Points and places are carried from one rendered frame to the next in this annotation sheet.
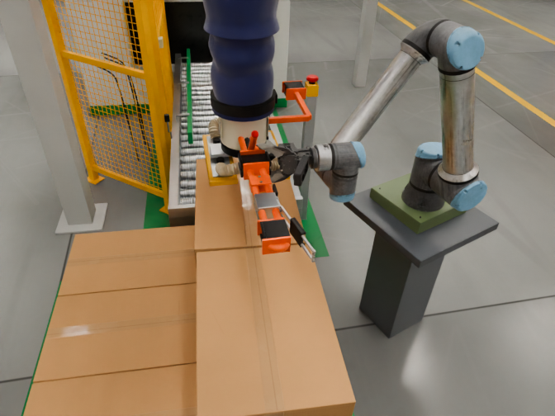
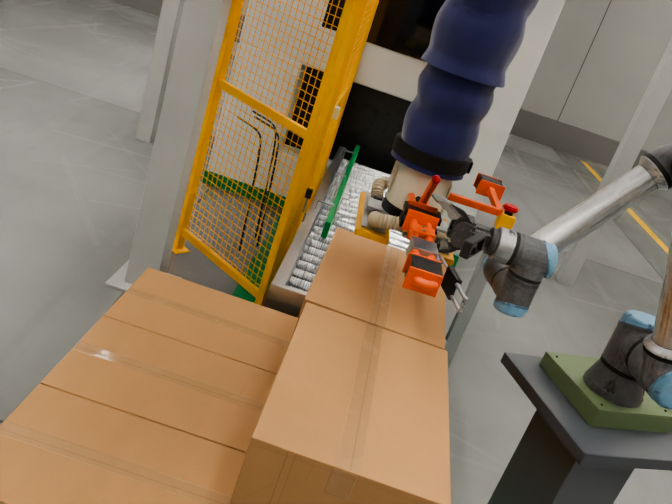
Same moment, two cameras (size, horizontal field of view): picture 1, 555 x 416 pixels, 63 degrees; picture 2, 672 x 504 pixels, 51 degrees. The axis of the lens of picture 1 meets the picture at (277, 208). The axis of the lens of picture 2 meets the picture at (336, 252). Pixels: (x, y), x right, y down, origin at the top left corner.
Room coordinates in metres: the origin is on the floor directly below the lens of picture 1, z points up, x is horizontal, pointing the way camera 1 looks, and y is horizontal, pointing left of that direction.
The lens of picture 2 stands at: (-0.51, -0.05, 1.81)
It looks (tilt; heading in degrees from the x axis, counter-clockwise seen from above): 23 degrees down; 10
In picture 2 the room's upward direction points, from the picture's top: 19 degrees clockwise
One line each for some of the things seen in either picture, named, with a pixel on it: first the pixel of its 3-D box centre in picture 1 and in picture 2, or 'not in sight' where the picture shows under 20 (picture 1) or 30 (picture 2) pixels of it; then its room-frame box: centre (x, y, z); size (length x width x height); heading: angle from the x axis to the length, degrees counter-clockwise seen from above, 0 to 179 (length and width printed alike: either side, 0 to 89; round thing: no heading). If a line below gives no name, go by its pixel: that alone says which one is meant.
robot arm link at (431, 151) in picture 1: (433, 165); (639, 342); (1.67, -0.66, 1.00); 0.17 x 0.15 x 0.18; 23
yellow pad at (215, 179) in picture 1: (218, 153); (375, 211); (1.46, 0.23, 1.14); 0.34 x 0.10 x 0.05; 13
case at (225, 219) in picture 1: (245, 233); (363, 333); (1.47, 0.13, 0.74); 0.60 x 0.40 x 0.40; 9
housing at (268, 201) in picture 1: (266, 205); (421, 253); (1.03, 0.03, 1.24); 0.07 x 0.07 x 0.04; 13
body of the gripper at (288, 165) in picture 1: (296, 158); (471, 233); (1.28, -0.06, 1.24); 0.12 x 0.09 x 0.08; 103
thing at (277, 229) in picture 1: (273, 235); (422, 274); (0.89, 0.01, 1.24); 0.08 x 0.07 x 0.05; 13
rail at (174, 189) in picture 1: (177, 120); (314, 212); (2.95, 0.75, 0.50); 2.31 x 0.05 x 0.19; 11
